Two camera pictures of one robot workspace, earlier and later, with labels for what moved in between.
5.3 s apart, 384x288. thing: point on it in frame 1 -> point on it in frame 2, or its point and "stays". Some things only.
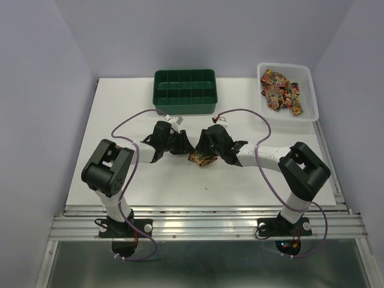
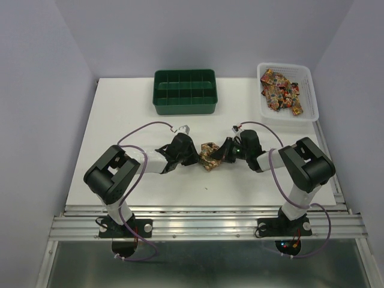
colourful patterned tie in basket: x=280 y=93 stays
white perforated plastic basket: x=301 y=74 stays
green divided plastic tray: x=185 y=92 stays
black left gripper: x=184 y=146 -> x=194 y=156
